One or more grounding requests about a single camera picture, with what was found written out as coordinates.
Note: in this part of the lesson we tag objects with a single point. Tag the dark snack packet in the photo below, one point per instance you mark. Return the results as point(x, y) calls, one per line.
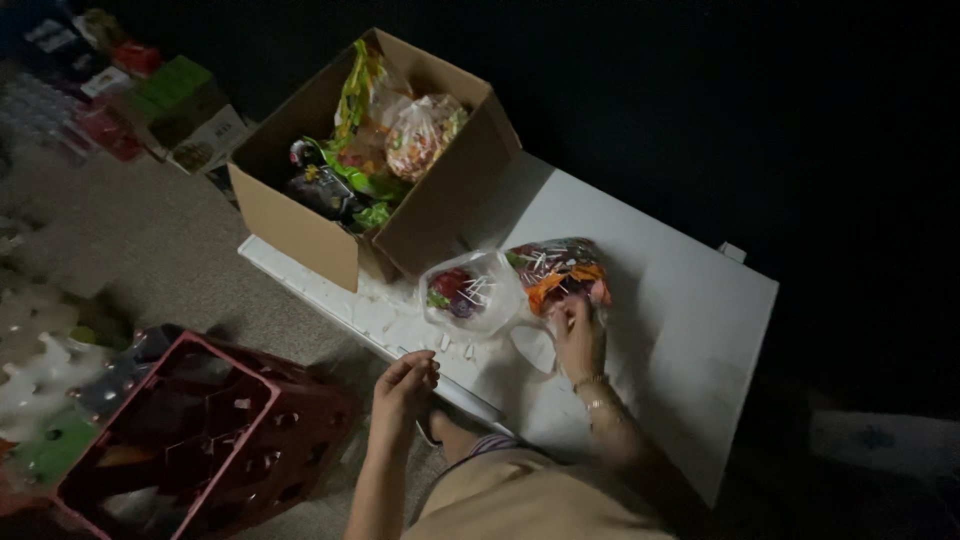
point(321, 186)

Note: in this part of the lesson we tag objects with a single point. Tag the white plastic bag scrap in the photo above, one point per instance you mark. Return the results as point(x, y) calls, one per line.
point(534, 346)

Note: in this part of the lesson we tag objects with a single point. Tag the person's foot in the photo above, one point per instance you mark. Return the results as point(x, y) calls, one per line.
point(457, 433)

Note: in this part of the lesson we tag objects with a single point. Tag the person's right fingers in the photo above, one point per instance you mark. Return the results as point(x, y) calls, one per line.
point(566, 315)

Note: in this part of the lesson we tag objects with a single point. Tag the brown cardboard box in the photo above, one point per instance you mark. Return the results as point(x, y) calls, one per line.
point(375, 165)

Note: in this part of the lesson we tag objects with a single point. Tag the clear lollipop bag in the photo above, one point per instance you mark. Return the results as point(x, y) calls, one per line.
point(471, 294)

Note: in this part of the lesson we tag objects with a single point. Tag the green yellow snack packet strip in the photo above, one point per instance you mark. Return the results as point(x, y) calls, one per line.
point(352, 142)

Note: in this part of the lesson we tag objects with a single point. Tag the pack of plastic bottles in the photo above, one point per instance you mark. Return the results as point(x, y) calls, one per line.
point(52, 390)

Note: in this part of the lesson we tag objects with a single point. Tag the person's left hand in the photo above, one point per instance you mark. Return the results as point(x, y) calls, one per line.
point(401, 390)

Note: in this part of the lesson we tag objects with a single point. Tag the heap of packaged goods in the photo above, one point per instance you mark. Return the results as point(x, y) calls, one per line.
point(120, 90)

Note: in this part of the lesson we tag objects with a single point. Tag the person's right hand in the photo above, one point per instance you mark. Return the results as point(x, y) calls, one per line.
point(579, 341)

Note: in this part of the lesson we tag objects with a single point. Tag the red plastic bottle crate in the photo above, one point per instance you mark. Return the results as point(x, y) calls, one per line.
point(202, 442)

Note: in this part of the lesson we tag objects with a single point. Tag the clear bag of mixed candy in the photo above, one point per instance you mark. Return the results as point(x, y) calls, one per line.
point(421, 135)

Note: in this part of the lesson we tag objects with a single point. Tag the orange lollipop bag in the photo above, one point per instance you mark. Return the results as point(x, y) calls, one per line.
point(559, 271)

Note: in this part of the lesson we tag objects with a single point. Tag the person's left fingers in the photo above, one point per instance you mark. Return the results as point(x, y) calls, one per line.
point(424, 364)

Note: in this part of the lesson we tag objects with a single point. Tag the beige skirt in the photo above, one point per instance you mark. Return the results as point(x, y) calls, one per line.
point(517, 495)

